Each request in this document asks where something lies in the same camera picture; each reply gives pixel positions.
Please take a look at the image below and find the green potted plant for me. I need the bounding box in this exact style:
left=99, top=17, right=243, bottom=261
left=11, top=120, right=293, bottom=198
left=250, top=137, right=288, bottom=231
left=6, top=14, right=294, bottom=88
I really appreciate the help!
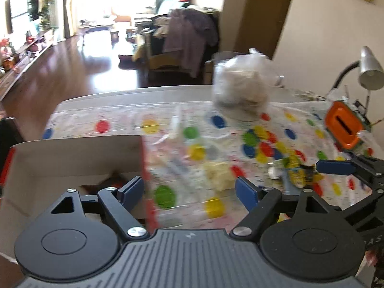
left=40, top=0, right=58, bottom=30

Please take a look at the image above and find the clear tub with plastic bag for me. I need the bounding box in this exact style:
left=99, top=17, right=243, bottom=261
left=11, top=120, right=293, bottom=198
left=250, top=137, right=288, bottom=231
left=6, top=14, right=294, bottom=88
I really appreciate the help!
left=211, top=49, right=284, bottom=122

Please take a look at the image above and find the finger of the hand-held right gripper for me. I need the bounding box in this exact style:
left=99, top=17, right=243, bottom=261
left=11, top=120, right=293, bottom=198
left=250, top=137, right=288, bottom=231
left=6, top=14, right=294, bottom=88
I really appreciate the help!
left=340, top=187, right=384, bottom=232
left=316, top=155, right=384, bottom=186

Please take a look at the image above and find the clear bag of yellow snacks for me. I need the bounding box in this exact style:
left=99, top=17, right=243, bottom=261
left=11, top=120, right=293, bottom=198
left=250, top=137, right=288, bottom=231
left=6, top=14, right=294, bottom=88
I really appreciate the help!
left=204, top=161, right=235, bottom=191

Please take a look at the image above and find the red cardboard box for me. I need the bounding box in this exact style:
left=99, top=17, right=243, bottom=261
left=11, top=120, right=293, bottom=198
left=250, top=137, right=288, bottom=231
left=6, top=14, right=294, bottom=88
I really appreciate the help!
left=0, top=135, right=158, bottom=265

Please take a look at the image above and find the clear plastic wrapper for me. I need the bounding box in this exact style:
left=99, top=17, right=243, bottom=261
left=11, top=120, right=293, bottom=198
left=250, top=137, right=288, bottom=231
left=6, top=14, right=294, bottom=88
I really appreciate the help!
left=144, top=105, right=210, bottom=168

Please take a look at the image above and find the wooden coffee table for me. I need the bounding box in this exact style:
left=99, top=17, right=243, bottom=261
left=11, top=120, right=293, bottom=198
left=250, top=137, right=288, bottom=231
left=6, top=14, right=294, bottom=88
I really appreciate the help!
left=79, top=20, right=116, bottom=41

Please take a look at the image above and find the small dark-capped jar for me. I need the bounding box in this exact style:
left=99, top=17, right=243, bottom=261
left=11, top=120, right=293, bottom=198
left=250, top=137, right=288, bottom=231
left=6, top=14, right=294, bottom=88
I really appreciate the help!
left=300, top=163, right=322, bottom=184

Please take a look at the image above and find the yellow cartoon snack packet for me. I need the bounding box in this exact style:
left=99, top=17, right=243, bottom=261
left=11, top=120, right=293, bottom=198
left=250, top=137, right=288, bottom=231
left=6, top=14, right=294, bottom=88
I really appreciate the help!
left=282, top=155, right=307, bottom=188

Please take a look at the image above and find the white snack packet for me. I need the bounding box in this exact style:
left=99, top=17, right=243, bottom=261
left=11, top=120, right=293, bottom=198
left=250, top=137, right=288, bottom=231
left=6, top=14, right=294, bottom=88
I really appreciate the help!
left=267, top=162, right=284, bottom=181

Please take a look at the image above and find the flat screen television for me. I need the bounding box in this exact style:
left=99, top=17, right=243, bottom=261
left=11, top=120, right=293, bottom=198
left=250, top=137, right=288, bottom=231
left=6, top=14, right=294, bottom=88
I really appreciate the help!
left=6, top=0, right=40, bottom=35

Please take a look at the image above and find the dark jacket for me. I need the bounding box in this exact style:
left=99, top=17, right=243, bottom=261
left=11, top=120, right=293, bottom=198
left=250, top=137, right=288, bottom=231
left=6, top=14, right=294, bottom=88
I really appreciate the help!
left=0, top=117, right=25, bottom=169

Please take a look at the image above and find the pile of clothes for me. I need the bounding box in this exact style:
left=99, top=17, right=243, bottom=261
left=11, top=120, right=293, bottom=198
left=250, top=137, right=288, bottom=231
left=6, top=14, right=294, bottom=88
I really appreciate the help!
left=162, top=6, right=221, bottom=79

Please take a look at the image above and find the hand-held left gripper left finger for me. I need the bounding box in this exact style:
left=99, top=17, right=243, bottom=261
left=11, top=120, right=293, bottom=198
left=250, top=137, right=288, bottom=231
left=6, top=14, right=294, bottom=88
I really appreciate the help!
left=48, top=175, right=149, bottom=241

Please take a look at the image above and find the white desk lamp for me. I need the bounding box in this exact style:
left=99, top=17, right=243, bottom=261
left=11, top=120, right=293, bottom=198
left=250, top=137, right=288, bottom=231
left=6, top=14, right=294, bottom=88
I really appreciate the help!
left=331, top=46, right=384, bottom=103

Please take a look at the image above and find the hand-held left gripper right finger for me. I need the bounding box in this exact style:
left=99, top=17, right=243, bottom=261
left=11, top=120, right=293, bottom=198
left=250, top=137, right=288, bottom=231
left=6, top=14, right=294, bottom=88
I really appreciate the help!
left=229, top=176, right=343, bottom=242

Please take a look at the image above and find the wooden television cabinet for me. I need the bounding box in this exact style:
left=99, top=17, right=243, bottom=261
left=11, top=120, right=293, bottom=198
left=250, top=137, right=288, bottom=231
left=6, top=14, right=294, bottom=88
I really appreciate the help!
left=0, top=27, right=59, bottom=101

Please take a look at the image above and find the dotted plastic tablecloth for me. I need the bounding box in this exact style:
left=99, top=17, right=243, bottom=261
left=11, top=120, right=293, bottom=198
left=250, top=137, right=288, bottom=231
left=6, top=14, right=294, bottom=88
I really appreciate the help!
left=42, top=100, right=384, bottom=238

